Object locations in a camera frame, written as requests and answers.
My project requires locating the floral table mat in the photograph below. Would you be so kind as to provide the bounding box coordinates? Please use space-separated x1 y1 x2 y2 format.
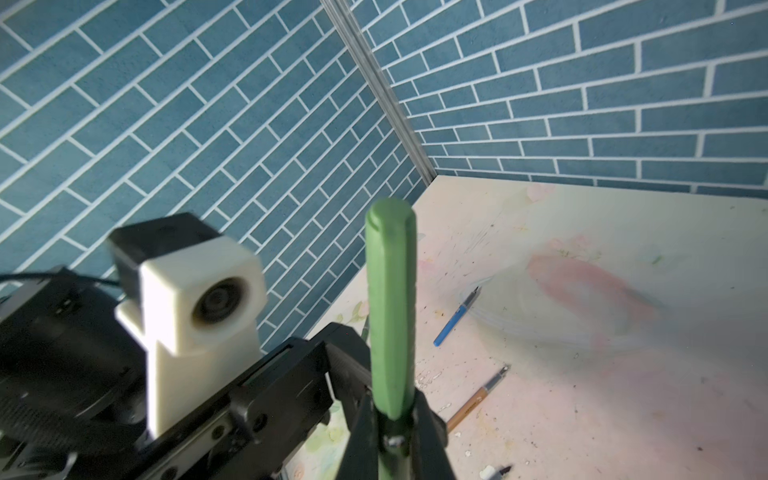
281 175 768 480

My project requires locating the blue pen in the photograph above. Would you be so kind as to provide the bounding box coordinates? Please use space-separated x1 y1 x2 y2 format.
433 286 481 347

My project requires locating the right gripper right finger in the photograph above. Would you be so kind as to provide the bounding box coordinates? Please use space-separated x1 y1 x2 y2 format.
410 390 456 480

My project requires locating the brown pen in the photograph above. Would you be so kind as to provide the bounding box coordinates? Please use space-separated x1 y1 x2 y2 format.
446 365 509 433

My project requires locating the green pen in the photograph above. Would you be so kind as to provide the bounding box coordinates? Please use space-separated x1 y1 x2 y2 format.
377 412 412 480

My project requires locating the tan pen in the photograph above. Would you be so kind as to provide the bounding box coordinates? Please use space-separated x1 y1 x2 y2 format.
479 465 513 480

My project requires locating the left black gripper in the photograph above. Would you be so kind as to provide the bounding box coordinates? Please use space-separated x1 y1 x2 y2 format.
107 323 371 479

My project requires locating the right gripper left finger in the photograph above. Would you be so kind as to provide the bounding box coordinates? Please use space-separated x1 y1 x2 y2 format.
336 393 379 480

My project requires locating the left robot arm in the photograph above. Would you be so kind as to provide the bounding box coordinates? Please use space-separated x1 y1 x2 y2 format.
1 269 371 479

